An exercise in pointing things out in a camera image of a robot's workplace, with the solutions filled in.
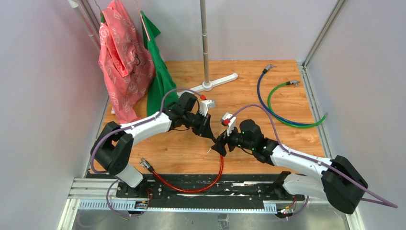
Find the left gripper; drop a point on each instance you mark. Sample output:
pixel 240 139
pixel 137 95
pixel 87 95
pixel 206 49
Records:
pixel 206 131

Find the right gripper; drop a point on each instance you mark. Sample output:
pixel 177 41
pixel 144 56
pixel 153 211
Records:
pixel 219 146

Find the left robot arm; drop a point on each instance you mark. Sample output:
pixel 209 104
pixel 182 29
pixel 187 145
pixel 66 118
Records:
pixel 113 146

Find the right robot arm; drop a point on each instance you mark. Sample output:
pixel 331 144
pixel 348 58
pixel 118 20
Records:
pixel 334 180

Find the white clothes rack stand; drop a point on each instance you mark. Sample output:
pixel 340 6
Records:
pixel 207 84

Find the green t-shirt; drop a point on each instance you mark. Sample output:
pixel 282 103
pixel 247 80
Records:
pixel 163 82

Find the pink patterned garment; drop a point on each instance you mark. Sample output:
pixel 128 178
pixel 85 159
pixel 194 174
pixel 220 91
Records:
pixel 126 64

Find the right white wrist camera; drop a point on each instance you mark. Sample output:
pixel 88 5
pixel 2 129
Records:
pixel 229 121

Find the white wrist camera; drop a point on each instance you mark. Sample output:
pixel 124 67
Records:
pixel 205 105
pixel 229 121

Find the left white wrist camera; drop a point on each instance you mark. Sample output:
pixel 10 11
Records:
pixel 205 105

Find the green cable lock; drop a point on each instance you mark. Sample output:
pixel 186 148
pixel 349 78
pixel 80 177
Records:
pixel 294 110

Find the blue cable lock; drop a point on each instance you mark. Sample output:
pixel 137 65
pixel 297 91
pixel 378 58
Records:
pixel 267 104

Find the aluminium frame rail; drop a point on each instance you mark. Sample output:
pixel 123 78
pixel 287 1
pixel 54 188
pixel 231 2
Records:
pixel 92 206

